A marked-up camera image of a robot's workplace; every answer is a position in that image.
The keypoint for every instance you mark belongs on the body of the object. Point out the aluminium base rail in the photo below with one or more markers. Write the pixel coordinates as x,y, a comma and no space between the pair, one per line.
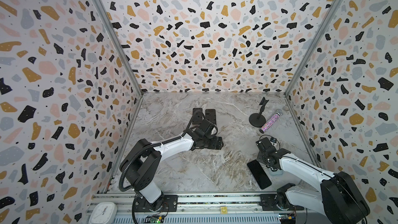
204,208

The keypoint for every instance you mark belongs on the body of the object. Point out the black phone stand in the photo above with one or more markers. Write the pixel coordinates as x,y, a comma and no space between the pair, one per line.
257,119

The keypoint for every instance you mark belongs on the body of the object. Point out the light blue phone case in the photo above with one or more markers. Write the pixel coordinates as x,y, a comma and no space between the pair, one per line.
275,172

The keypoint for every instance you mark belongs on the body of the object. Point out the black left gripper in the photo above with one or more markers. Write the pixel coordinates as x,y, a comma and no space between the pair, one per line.
213,145

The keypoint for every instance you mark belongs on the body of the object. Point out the aluminium corner post right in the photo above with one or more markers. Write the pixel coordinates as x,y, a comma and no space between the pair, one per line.
313,44

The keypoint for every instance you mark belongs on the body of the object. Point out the green sticker tag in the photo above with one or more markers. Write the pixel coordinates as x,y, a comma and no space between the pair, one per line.
328,207

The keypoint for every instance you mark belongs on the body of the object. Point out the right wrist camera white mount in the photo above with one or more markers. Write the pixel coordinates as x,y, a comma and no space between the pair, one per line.
273,140

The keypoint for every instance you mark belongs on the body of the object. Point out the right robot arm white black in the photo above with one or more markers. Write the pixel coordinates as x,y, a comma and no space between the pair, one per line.
334,195

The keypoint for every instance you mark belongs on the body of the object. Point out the black phone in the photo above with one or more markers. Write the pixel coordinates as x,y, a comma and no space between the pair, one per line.
259,174
210,115

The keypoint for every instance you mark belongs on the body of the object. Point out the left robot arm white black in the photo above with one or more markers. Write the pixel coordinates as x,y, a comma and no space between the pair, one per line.
140,165

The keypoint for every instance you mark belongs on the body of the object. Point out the yellow sticker tag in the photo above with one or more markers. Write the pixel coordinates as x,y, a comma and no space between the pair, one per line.
224,210

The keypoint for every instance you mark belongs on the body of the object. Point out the aluminium corner post left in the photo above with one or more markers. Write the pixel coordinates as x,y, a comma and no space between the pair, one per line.
115,41

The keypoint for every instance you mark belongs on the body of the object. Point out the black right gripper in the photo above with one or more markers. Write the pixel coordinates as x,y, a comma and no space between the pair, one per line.
261,146

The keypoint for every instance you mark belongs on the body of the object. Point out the glitter purple microphone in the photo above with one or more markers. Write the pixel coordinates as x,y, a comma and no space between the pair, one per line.
271,121

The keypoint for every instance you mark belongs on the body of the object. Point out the white square clock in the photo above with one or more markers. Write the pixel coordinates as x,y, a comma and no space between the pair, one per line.
103,213

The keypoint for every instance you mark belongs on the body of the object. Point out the aluminium corner post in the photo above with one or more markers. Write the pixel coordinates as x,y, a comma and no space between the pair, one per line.
115,41
313,44

